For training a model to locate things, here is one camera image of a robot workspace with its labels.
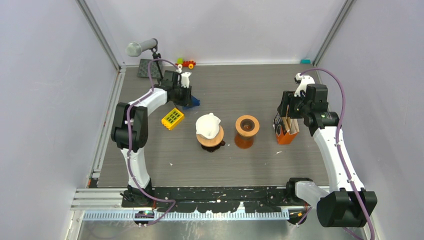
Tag dark brown dripper cup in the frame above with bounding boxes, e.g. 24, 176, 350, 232
201, 141, 226, 153

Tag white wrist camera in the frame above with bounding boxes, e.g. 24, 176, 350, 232
177, 64, 192, 88
294, 73, 315, 97

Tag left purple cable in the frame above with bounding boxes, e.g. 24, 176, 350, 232
125, 58, 181, 226

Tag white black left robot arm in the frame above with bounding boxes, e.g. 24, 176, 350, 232
111, 70, 193, 207

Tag teal block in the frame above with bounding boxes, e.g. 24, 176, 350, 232
300, 59, 311, 64

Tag toy brick car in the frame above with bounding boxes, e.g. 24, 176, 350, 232
175, 58, 196, 70

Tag grey microphone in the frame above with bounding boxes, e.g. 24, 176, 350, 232
125, 38, 158, 58

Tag orange coffee filter box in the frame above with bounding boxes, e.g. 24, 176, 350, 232
273, 112, 300, 145

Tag large wooden ring holder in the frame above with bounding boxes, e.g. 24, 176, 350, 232
196, 125, 224, 147

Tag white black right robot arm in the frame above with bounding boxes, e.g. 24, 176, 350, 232
277, 83, 378, 228

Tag yellow green toy brick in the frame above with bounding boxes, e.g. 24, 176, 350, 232
161, 107, 185, 131

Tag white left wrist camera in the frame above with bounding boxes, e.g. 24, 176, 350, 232
177, 64, 192, 88

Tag white paper coffee filter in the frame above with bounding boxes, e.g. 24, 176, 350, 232
195, 112, 221, 139

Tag grey studded base plate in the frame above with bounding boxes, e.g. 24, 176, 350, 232
137, 59, 158, 79

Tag small wooden ring holder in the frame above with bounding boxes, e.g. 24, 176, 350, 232
235, 115, 260, 138

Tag amber glass carafe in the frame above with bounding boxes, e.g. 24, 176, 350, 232
234, 133, 255, 149

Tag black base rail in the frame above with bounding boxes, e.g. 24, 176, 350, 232
120, 185, 319, 215

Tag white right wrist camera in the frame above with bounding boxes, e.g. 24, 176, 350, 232
294, 73, 315, 97

